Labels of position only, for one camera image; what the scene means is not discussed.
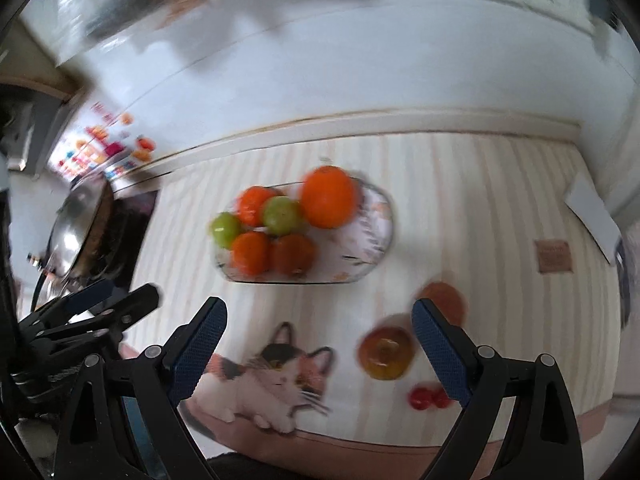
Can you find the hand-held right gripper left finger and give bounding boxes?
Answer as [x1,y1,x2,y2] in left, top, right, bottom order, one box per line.
[52,296,229,480]

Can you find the dark sauce bottle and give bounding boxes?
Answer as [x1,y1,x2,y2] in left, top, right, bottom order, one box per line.
[27,252,57,281]

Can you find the dark red-orange tomato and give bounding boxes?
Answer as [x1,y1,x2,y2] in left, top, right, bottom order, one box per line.
[271,233,318,277]

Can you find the brown cloth label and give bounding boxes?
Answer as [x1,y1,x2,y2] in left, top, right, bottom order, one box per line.
[534,240,572,273]

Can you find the green apple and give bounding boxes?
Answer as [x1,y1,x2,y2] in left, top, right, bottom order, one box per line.
[210,212,244,250]
[262,196,304,237]

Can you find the colourful wall stickers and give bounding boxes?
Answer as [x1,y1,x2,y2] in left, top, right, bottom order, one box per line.
[50,100,157,182]

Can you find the large orange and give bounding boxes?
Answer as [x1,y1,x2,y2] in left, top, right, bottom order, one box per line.
[300,166,360,229]

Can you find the floral oval ceramic plate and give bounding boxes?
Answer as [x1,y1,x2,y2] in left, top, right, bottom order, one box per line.
[214,180,396,286]

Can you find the small orange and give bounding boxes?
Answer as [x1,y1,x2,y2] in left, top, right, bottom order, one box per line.
[230,231,274,277]
[236,186,281,228]

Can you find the steel wok on stove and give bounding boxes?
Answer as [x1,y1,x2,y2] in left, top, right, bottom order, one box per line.
[47,178,112,281]

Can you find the black gas stove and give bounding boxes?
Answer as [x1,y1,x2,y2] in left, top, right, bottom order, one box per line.
[85,190,159,291]

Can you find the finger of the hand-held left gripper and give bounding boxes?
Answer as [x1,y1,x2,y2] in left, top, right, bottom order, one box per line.
[30,279,117,328]
[37,283,164,358]

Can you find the striped cat print tablecloth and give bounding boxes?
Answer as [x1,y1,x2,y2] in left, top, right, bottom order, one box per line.
[120,132,626,471]

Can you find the white power bank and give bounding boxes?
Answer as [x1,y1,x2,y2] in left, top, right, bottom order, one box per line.
[564,172,623,265]

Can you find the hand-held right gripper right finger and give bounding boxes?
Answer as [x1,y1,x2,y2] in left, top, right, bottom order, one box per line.
[411,297,586,480]

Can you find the brownish red-green apple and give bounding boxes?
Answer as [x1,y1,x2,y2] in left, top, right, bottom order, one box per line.
[357,327,416,381]
[419,281,467,327]

